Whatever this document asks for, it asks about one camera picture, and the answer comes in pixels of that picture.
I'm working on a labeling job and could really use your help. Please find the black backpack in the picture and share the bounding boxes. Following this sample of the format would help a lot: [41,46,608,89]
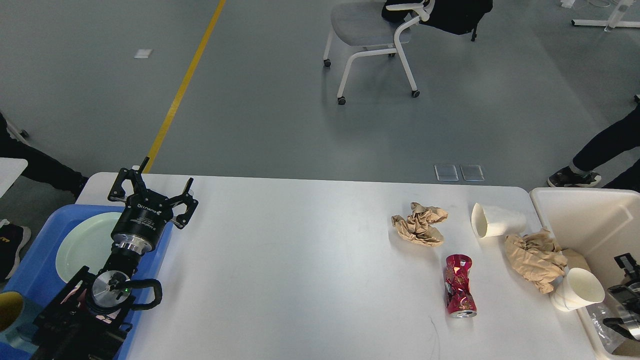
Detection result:
[381,0,493,41]

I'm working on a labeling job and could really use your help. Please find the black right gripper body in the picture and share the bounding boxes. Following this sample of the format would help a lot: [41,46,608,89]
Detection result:
[607,283,640,326]

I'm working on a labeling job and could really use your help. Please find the aluminium foil sheet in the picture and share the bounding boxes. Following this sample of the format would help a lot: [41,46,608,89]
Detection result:
[585,302,626,354]

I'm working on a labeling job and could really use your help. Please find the white stand base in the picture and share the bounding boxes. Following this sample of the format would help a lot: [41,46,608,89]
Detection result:
[571,0,640,32]

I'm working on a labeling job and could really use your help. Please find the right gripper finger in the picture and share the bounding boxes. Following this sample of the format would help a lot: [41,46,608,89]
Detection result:
[602,317,640,341]
[614,253,640,286]

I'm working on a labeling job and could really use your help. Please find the beige plastic bin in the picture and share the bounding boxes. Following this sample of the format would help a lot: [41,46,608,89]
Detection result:
[530,187,640,360]

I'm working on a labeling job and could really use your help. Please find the red small packet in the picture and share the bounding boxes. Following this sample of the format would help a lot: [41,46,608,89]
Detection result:
[444,254,477,319]

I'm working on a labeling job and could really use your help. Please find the white paper cup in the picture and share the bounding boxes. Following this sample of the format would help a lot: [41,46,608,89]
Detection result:
[470,203,527,239]
[550,268,606,312]

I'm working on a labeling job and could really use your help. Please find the light green plate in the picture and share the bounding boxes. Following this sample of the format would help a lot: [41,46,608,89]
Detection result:
[55,212,121,283]

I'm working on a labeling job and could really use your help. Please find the white grey office chair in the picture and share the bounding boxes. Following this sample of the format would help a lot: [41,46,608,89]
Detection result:
[322,0,435,105]

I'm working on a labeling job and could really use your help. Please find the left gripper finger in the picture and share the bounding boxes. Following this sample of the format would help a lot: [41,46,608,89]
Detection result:
[165,177,200,230]
[108,157,151,206]

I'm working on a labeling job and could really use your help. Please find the brown napkin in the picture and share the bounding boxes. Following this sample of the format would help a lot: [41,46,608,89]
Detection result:
[391,202,449,248]

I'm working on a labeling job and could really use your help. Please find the teal mug yellow inside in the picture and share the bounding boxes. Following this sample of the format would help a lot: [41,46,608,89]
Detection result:
[0,291,43,355]

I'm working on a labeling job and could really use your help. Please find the person dark clothing left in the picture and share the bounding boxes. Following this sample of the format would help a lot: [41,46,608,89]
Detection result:
[0,114,89,281]

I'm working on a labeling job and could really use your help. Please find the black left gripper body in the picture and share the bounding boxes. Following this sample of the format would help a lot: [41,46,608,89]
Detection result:
[110,191,173,253]

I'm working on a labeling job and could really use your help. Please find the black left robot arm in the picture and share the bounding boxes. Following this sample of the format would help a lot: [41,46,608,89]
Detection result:
[32,157,198,360]

